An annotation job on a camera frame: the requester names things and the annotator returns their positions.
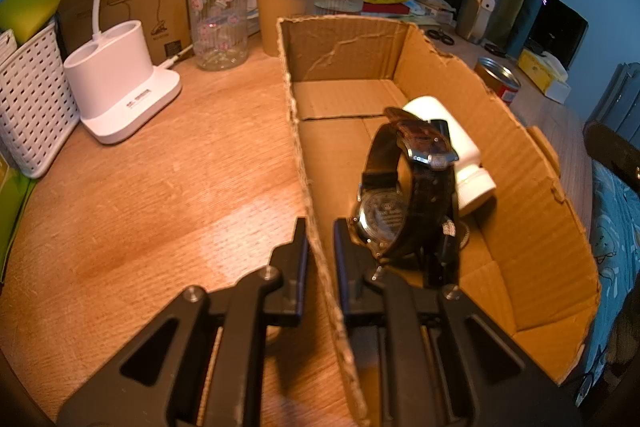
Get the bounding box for yellow-green sponge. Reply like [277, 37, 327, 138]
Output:
[0, 0, 62, 44]

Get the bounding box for red metal can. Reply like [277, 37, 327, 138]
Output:
[474, 57, 522, 106]

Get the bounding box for red book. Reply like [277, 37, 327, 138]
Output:
[361, 2, 411, 15]

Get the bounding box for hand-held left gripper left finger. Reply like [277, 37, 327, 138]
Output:
[57, 217, 310, 427]

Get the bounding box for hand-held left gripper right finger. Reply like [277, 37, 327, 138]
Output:
[332, 218, 583, 427]

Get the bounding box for black computer monitor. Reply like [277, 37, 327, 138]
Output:
[525, 0, 590, 70]

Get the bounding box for white plastic basket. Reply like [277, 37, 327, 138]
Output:
[0, 19, 82, 179]

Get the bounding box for white desk lamp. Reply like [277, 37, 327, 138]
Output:
[63, 0, 183, 145]

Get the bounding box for cardboard box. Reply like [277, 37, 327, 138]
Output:
[276, 14, 602, 427]

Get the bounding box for dark leather strap wristwatch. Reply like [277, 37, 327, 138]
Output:
[347, 107, 461, 289]

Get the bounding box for white pill bottle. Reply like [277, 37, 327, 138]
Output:
[401, 95, 497, 217]

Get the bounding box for steel travel tumbler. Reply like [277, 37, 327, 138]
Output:
[456, 0, 506, 46]

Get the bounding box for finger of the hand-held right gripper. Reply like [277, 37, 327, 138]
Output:
[583, 121, 640, 188]

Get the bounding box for yellow tissue box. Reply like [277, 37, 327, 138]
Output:
[517, 49, 572, 102]

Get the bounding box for flower print glass jar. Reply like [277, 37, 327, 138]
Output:
[187, 0, 251, 71]

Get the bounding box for black scissors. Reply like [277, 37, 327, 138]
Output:
[426, 27, 456, 46]

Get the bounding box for green flat box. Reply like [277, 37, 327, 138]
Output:
[0, 152, 38, 283]

